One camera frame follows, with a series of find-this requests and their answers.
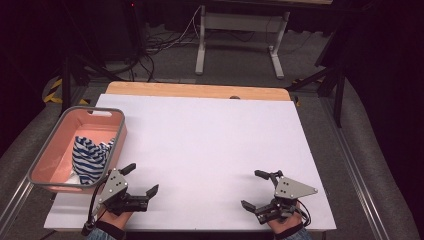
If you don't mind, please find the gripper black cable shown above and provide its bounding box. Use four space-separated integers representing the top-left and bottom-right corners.
81 175 111 236
295 198 312 228

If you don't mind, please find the person's left hand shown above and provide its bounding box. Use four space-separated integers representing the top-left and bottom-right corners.
98 208 134 231

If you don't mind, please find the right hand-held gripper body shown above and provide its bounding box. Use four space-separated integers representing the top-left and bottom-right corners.
254 169 319 225

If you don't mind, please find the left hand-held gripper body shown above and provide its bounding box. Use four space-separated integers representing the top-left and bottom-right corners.
91 168 150 217

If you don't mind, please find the person's right hand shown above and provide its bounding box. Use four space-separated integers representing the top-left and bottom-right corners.
266 203 305 235

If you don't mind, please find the black metal stand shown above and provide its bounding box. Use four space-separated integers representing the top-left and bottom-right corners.
59 53 116 114
286 19 348 129

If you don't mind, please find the white metal desk frame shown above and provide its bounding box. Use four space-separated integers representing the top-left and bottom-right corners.
194 4 291 80

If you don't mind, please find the white table mat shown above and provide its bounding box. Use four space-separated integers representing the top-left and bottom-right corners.
43 93 337 231

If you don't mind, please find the pink plastic basket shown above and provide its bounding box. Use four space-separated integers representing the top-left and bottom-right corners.
27 105 128 195

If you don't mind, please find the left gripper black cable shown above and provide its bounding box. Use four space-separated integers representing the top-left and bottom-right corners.
81 175 111 236

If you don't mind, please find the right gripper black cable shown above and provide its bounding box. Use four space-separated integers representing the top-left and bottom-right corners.
295 198 312 228

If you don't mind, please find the yellow black hazard tape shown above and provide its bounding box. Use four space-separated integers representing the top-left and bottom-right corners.
42 77 90 106

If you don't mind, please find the blue white striped cloth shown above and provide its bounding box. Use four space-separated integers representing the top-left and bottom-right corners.
71 135 116 186

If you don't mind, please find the bundle of floor cables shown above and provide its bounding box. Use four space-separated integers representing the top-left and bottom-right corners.
106 6 204 83

